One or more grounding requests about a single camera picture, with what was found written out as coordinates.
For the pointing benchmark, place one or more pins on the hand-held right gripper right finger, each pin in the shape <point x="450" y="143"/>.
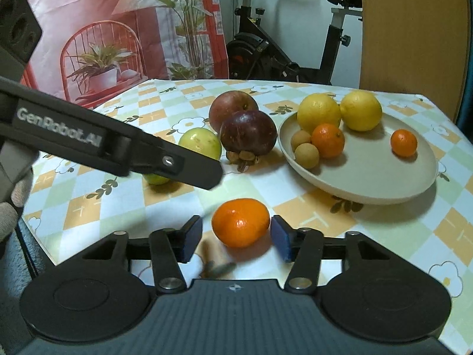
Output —
<point x="282" y="238"/>

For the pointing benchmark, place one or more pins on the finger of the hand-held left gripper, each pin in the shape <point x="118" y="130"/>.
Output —
<point x="184" y="168"/>

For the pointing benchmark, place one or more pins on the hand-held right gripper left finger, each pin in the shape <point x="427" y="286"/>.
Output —
<point x="192" y="240"/>

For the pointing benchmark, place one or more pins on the green guava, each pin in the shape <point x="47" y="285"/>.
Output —
<point x="201" y="142"/>

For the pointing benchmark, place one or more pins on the large orange tangerine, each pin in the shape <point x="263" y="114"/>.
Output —
<point x="240" y="223"/>

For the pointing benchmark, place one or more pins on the red apple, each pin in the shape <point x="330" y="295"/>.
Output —
<point x="231" y="105"/>

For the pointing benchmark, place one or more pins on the beige plate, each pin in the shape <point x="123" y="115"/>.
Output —
<point x="369" y="170"/>

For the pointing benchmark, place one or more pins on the yellow lemon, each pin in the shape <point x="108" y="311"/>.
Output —
<point x="317" y="112"/>
<point x="360" y="111"/>

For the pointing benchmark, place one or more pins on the person's left hand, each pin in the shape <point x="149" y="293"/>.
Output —
<point x="11" y="218"/>

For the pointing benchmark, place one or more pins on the checked floral tablecloth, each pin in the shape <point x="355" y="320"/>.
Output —
<point x="147" y="207"/>

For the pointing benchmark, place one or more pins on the purple mangosteen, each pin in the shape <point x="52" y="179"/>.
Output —
<point x="247" y="133"/>

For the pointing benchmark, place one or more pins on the tan longan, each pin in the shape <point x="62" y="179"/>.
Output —
<point x="307" y="155"/>
<point x="300" y="139"/>

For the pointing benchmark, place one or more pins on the small orange tangerine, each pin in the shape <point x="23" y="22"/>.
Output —
<point x="404" y="143"/>
<point x="328" y="140"/>

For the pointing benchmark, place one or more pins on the pink printed plant backdrop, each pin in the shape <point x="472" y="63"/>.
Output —
<point x="111" y="26"/>

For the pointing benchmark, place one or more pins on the black exercise bike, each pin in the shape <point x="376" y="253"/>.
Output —
<point x="258" y="48"/>

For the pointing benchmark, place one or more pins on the teal curtain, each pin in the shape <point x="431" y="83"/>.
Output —
<point x="465" y="118"/>

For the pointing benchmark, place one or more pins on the wooden board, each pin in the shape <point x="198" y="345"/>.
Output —
<point x="410" y="33"/>

